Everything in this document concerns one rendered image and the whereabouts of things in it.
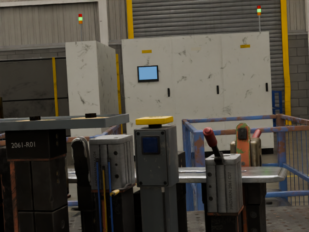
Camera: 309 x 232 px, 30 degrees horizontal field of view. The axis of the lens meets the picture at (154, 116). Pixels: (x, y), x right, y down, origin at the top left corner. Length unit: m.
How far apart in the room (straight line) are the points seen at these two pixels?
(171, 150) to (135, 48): 8.34
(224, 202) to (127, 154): 0.25
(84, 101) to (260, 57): 2.95
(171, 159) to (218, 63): 8.39
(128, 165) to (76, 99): 8.16
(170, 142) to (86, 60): 8.37
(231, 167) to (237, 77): 8.29
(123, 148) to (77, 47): 8.20
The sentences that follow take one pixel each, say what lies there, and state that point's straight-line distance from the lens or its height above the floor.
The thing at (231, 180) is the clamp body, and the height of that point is 1.01.
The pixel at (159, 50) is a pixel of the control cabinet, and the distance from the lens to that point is 9.42.
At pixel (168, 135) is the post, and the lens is 1.09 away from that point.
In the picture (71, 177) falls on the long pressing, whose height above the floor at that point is 1.00.
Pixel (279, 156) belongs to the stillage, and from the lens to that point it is 4.61.
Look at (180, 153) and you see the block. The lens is 1.63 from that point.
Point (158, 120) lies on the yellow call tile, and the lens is 1.09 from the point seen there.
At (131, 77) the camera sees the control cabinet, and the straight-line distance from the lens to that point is 9.41.
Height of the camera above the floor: 1.22
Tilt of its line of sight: 3 degrees down
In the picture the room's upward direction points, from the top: 3 degrees counter-clockwise
